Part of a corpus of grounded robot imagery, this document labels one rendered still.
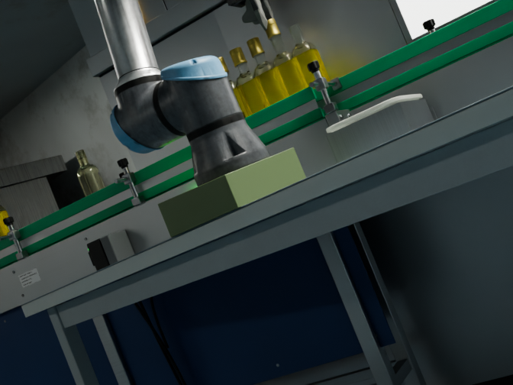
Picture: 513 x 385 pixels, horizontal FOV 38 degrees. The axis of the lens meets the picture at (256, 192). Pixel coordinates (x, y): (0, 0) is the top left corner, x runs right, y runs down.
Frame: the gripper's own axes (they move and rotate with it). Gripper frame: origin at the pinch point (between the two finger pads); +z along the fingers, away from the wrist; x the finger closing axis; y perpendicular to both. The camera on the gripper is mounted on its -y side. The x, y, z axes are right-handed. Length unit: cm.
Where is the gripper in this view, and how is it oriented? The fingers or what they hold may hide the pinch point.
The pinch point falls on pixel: (269, 24)
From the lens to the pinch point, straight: 198.5
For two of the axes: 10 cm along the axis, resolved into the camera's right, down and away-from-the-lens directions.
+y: -8.1, 3.6, 4.6
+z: 3.8, 9.2, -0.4
